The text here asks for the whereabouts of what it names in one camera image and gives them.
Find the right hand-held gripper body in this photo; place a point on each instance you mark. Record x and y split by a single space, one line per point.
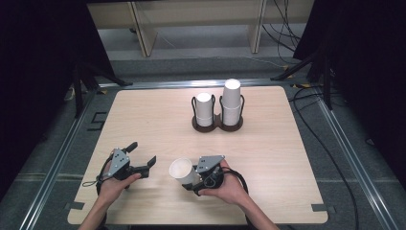
207 163

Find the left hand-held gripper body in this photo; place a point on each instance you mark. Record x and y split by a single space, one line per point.
119 161

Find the single white paper cup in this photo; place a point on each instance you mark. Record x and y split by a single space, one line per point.
181 169

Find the dark brown double cup holder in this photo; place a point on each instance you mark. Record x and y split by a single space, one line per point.
217 123

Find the person's left hand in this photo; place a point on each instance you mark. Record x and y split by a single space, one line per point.
110 188

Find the person's right hand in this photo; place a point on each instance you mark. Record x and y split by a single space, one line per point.
231 190

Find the short stack of white cups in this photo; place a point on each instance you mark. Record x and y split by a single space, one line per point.
204 108

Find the tall stack of white cups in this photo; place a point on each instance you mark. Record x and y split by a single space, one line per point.
231 102

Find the black metal stand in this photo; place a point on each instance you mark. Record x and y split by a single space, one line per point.
326 80
78 92

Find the light wooden bench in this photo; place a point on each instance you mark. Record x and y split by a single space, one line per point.
145 35

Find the black curtain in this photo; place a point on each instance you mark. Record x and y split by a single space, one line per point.
35 64
367 64

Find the metal floor rail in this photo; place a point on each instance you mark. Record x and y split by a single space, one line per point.
357 159
54 169
191 83

